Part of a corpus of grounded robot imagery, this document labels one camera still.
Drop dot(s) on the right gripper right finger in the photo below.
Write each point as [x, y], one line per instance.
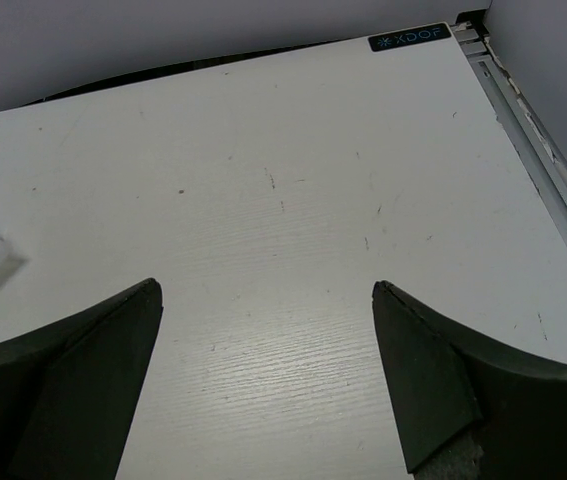
[467, 406]

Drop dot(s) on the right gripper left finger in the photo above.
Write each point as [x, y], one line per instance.
[69, 390]

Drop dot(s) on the right corner logo sticker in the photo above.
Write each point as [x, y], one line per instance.
[409, 37]

